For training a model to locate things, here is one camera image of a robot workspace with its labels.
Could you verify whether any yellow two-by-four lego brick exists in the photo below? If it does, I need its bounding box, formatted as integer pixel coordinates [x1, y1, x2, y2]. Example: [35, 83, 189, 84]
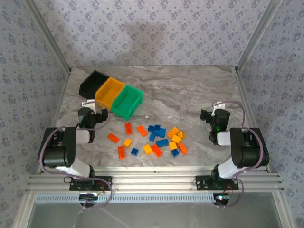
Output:
[167, 127, 180, 139]

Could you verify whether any black plastic bin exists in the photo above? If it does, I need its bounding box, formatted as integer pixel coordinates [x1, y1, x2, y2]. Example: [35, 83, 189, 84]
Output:
[78, 70, 110, 100]

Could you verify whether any yellow-orange plastic bin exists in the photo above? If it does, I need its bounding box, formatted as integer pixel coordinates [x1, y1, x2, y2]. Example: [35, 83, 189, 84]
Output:
[95, 77, 126, 111]

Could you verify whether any green plastic bin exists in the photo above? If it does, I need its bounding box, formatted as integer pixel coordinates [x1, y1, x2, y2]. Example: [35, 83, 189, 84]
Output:
[111, 85, 144, 121]

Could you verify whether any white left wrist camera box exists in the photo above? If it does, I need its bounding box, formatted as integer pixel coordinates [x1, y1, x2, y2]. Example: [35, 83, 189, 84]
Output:
[81, 99, 97, 112]

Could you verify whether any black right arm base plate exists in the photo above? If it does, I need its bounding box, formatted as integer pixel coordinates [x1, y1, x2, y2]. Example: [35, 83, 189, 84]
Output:
[195, 175, 239, 191]

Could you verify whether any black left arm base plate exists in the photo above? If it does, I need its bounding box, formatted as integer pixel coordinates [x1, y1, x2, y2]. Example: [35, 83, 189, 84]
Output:
[69, 176, 113, 192]

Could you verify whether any aluminium frame cross rail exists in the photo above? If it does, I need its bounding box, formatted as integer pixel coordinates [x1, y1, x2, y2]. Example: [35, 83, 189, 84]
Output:
[23, 166, 285, 193]

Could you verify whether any aluminium corner post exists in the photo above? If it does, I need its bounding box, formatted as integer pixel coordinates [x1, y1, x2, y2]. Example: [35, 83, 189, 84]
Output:
[235, 0, 283, 73]
[25, 0, 72, 73]

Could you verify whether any grey slotted cable duct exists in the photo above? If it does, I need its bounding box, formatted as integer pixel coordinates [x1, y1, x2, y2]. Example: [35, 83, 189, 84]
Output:
[34, 192, 216, 204]

